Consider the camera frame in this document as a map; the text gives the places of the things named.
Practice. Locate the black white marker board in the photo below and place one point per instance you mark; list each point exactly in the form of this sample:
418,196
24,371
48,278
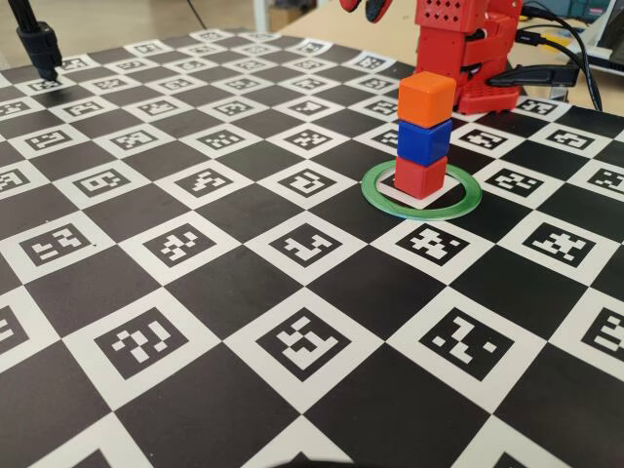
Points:
234,292

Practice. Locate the teal box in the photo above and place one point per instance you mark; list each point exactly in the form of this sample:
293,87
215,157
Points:
585,7

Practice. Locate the black tripod leg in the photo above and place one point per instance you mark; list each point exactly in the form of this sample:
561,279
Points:
39,44

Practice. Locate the blue cube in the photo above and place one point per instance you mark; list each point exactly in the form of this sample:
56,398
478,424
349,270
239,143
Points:
421,144

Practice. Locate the black table clamp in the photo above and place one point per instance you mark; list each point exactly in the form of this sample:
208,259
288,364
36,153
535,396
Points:
536,75

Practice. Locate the cardboard box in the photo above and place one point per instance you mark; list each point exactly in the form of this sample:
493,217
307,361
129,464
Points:
283,19

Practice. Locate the orange cube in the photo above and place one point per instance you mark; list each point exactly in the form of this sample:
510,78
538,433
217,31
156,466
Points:
426,100

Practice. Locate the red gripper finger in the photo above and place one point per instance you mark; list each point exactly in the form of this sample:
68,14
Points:
351,4
378,9

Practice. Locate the red robot arm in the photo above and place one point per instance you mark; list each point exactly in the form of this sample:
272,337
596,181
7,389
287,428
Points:
478,49

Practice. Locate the white electronic device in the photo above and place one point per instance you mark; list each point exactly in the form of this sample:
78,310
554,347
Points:
597,39

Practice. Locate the white post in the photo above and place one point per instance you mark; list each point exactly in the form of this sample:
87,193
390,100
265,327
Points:
260,14

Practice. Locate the red cube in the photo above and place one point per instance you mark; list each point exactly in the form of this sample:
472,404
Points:
419,180

